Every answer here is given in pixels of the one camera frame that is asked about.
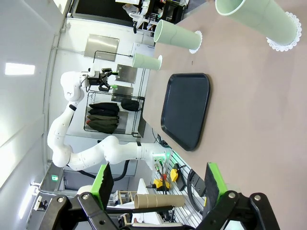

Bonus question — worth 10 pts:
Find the light wooden crate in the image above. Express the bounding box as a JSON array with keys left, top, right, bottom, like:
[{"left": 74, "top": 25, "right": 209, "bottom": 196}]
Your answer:
[{"left": 112, "top": 190, "right": 135, "bottom": 207}]

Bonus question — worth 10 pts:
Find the light green plastic cup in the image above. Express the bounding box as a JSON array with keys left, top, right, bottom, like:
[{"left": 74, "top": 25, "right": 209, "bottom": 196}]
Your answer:
[
  {"left": 153, "top": 19, "right": 201, "bottom": 50},
  {"left": 131, "top": 53, "right": 162, "bottom": 71},
  {"left": 215, "top": 0, "right": 298, "bottom": 47}
]

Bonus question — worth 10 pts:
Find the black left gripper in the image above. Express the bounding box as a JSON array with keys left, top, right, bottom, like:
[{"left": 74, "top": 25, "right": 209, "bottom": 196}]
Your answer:
[{"left": 89, "top": 68, "right": 119, "bottom": 92}]

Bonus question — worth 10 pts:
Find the black plastic serving tray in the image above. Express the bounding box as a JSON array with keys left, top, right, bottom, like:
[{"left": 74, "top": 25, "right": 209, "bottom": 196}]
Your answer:
[{"left": 160, "top": 73, "right": 212, "bottom": 152}]

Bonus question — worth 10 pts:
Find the rectangular ceiling light panel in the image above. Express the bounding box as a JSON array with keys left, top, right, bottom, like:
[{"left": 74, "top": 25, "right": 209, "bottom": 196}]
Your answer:
[{"left": 5, "top": 62, "right": 35, "bottom": 76}]

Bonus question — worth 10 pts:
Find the black metal clothes rack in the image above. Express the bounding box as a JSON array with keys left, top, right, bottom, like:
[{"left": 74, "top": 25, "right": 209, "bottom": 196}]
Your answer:
[{"left": 83, "top": 49, "right": 146, "bottom": 138}]

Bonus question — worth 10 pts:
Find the large grey metal wall panel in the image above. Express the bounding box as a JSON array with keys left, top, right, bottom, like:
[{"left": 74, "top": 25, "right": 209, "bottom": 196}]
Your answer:
[{"left": 83, "top": 33, "right": 120, "bottom": 62}]

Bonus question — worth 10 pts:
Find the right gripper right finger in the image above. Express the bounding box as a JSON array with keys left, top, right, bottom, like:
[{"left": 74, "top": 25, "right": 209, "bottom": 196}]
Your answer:
[{"left": 199, "top": 161, "right": 281, "bottom": 230}]

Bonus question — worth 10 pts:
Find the yellow box with red button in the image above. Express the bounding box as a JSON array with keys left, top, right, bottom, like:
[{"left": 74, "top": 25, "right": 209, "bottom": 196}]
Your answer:
[{"left": 153, "top": 174, "right": 171, "bottom": 190}]

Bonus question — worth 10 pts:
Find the black jacket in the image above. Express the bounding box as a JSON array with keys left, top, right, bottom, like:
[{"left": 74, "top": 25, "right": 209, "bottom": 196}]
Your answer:
[{"left": 87, "top": 102, "right": 120, "bottom": 116}]

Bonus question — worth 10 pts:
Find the dark olive jacket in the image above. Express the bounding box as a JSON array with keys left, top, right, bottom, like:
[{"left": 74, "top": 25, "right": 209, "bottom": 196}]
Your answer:
[{"left": 85, "top": 115, "right": 120, "bottom": 135}]

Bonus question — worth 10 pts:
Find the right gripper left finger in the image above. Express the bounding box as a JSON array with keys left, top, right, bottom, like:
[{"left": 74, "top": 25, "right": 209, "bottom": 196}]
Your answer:
[{"left": 47, "top": 163, "right": 125, "bottom": 230}]

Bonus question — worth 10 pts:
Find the black bag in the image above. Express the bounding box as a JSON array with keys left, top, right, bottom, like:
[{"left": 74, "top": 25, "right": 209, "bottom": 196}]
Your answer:
[{"left": 120, "top": 99, "right": 140, "bottom": 112}]

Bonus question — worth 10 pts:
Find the black looped hose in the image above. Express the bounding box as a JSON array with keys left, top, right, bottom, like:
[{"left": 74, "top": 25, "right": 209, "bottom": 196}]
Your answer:
[{"left": 188, "top": 169, "right": 207, "bottom": 213}]

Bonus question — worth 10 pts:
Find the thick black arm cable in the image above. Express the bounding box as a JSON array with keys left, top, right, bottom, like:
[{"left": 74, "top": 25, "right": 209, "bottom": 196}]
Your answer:
[{"left": 80, "top": 160, "right": 131, "bottom": 182}]

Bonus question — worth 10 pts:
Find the brown cardboard tube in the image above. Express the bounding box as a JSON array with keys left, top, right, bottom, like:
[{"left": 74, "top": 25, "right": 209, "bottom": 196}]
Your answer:
[{"left": 133, "top": 193, "right": 187, "bottom": 208}]

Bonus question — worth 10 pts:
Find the black shelf unit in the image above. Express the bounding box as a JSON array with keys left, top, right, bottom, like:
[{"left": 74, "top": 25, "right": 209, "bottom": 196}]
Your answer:
[{"left": 141, "top": 0, "right": 190, "bottom": 31}]

